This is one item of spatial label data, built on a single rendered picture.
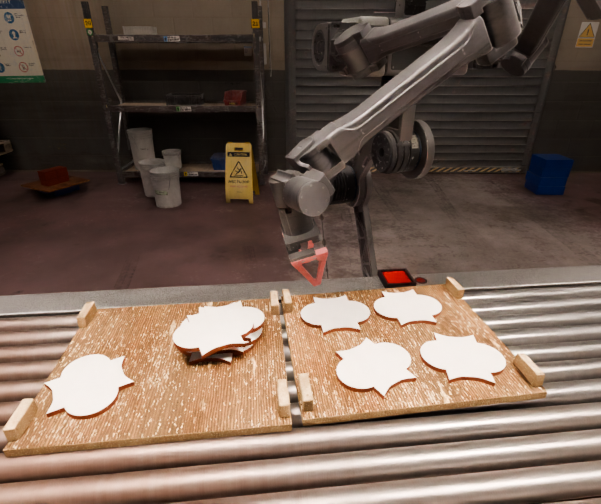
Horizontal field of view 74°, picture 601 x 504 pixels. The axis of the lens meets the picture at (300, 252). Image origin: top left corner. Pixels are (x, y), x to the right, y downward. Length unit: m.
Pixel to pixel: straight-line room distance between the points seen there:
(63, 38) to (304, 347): 5.53
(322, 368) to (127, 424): 0.32
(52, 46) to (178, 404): 5.62
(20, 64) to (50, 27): 0.61
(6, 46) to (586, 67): 6.92
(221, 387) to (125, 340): 0.24
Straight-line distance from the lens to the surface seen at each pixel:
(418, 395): 0.72
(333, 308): 0.87
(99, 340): 0.89
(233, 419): 0.67
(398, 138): 1.40
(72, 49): 5.98
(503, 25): 0.82
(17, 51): 6.31
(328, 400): 0.69
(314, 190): 0.63
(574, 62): 6.20
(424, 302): 0.93
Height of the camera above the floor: 1.44
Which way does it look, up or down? 27 degrees down
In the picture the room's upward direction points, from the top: straight up
